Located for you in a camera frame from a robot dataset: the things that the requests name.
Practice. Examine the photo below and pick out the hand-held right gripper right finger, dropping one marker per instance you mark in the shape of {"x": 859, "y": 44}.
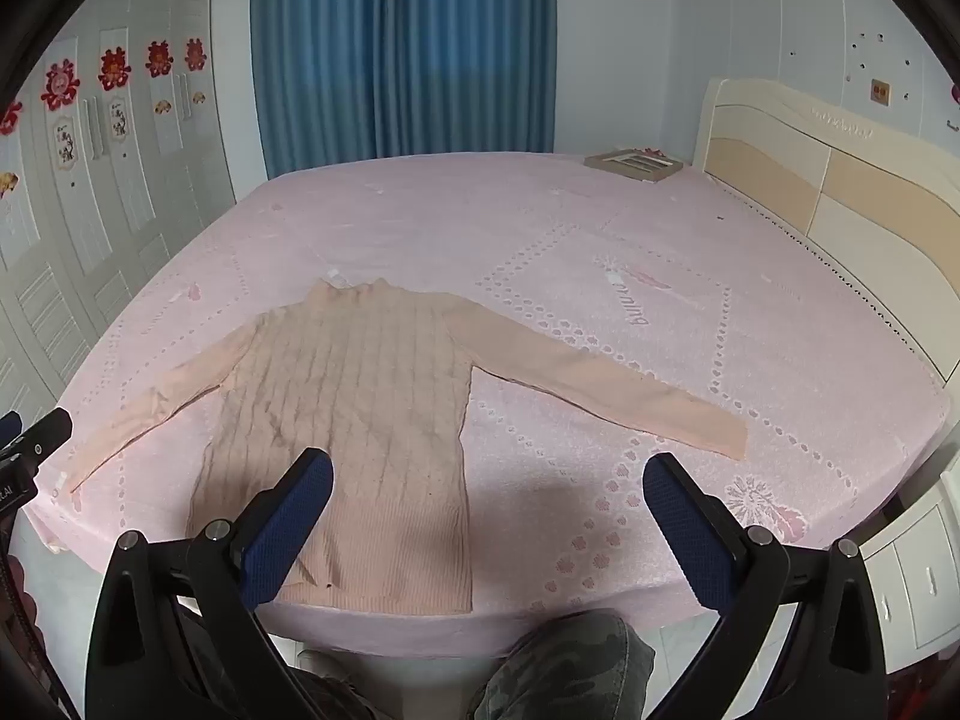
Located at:
{"x": 690, "y": 532}

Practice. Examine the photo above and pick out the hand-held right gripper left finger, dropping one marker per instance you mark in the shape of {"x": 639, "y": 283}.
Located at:
{"x": 289, "y": 532}

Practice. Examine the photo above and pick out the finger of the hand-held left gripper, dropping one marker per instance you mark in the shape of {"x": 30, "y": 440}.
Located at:
{"x": 45, "y": 431}
{"x": 7, "y": 426}

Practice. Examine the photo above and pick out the beige knit sweater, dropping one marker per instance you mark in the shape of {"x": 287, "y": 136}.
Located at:
{"x": 352, "y": 390}

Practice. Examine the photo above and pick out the person's left leg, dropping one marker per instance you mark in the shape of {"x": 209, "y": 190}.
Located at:
{"x": 330, "y": 699}

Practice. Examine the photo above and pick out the person's leg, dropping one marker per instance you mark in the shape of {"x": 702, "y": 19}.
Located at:
{"x": 330, "y": 699}
{"x": 562, "y": 667}

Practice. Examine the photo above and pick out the person's right leg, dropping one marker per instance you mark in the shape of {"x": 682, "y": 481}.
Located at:
{"x": 562, "y": 667}

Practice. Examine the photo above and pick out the white nightstand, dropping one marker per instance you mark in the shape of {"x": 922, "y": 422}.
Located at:
{"x": 915, "y": 562}

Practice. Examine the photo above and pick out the white wardrobe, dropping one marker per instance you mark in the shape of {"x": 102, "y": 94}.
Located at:
{"x": 135, "y": 187}

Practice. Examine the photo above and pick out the tall picture sticker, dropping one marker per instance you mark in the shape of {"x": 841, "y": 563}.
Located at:
{"x": 66, "y": 146}
{"x": 118, "y": 120}

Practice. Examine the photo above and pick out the bed with pink bedspread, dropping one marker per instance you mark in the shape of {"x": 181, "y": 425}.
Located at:
{"x": 600, "y": 240}

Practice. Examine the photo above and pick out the red paper cutout decoration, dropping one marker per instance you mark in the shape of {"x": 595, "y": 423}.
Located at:
{"x": 157, "y": 58}
{"x": 7, "y": 118}
{"x": 195, "y": 54}
{"x": 112, "y": 67}
{"x": 60, "y": 86}

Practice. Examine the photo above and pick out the cream wooden headboard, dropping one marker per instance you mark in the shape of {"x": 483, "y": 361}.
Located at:
{"x": 862, "y": 202}

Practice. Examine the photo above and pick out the blue curtain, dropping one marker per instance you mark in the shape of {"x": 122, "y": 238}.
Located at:
{"x": 405, "y": 52}

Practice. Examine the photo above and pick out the orange wall switch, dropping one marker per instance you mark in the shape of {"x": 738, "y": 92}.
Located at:
{"x": 880, "y": 92}

